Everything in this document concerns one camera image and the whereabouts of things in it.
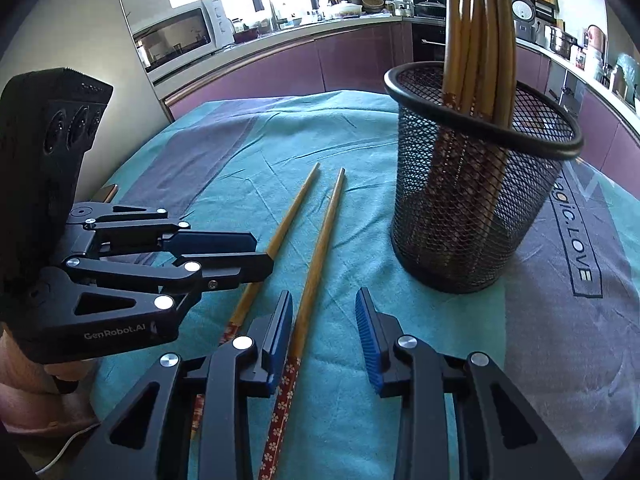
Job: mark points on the white casserole dish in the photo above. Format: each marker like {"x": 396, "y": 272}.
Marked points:
{"x": 344, "y": 9}

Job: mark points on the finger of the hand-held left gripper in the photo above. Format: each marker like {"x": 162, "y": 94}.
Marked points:
{"x": 235, "y": 267}
{"x": 215, "y": 242}

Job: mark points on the person's left hand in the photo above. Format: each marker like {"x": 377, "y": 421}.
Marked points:
{"x": 70, "y": 369}

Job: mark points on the purple kitchen cabinets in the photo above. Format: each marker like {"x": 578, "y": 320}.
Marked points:
{"x": 300, "y": 65}

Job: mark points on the teal and grey tablecloth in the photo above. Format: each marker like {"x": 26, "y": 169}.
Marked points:
{"x": 350, "y": 135}

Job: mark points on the white microwave oven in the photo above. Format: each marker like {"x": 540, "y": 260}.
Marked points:
{"x": 200, "y": 25}

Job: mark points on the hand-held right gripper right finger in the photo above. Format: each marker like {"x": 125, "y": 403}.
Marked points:
{"x": 367, "y": 342}

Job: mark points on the bunch of bamboo chopsticks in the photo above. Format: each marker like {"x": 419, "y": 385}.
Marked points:
{"x": 475, "y": 35}

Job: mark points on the stainless steel pot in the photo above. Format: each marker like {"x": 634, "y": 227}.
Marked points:
{"x": 560, "y": 42}

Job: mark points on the silver rice cooker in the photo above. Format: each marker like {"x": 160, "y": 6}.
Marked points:
{"x": 525, "y": 15}

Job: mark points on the person's left forearm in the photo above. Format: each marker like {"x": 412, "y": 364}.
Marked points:
{"x": 45, "y": 410}

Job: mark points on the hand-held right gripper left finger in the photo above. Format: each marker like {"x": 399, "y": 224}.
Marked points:
{"x": 280, "y": 345}

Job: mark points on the black built-in oven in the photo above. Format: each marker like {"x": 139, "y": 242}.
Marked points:
{"x": 425, "y": 45}

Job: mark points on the black mesh utensil holder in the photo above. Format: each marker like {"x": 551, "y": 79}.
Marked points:
{"x": 450, "y": 265}

